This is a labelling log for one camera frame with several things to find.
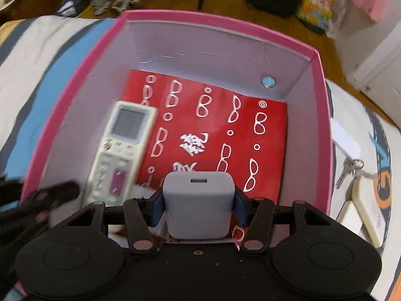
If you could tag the left hand, black glove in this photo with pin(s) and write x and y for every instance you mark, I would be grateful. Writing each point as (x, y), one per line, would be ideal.
(21, 224)

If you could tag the striped blue white bedspread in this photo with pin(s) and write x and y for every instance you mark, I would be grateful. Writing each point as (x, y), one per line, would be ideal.
(40, 56)

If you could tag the white charger adapter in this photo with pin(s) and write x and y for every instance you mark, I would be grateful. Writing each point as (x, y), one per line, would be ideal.
(198, 204)

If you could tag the metal keys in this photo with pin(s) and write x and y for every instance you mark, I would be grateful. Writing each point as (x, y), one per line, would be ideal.
(350, 166)

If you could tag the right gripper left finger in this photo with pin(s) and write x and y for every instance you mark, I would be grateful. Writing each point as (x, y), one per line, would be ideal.
(140, 215)

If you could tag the red glasses-print bag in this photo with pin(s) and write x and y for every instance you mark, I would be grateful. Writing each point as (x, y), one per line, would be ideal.
(201, 127)

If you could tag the white door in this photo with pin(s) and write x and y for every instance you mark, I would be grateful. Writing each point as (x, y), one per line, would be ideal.
(378, 77)

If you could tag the colourful gift bag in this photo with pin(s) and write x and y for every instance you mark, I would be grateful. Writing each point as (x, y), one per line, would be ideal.
(315, 12)

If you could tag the white small card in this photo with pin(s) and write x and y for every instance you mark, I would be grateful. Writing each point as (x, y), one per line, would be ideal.
(344, 141)

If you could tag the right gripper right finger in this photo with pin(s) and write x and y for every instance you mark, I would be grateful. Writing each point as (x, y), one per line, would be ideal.
(256, 216)

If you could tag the cream rectangular remote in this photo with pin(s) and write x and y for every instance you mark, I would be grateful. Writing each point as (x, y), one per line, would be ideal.
(362, 211)

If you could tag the white remote with screen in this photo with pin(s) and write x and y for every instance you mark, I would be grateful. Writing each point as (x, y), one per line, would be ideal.
(120, 154)

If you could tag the pink cardboard box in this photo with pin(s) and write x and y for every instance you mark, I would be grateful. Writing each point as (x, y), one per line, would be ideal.
(243, 57)

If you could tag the shoes on floor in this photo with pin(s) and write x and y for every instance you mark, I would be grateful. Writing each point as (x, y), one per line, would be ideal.
(99, 7)

